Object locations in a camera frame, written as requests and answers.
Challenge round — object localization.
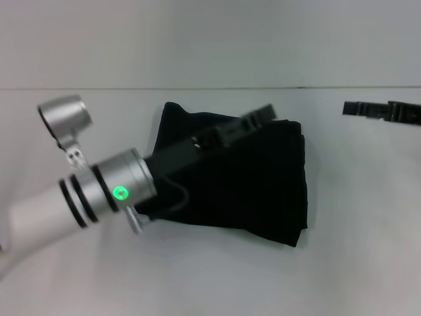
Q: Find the left gripper cable with plug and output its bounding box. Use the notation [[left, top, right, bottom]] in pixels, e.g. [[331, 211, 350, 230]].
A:
[[124, 176, 191, 236]]

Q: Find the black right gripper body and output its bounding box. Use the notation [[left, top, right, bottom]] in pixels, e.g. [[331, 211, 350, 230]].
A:
[[386, 100, 421, 128]]

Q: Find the black shirt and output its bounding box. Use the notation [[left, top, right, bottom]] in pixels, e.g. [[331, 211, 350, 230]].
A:
[[134, 101, 309, 249]]

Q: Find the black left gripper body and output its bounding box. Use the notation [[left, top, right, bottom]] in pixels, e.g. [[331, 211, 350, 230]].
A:
[[143, 124, 231, 181]]

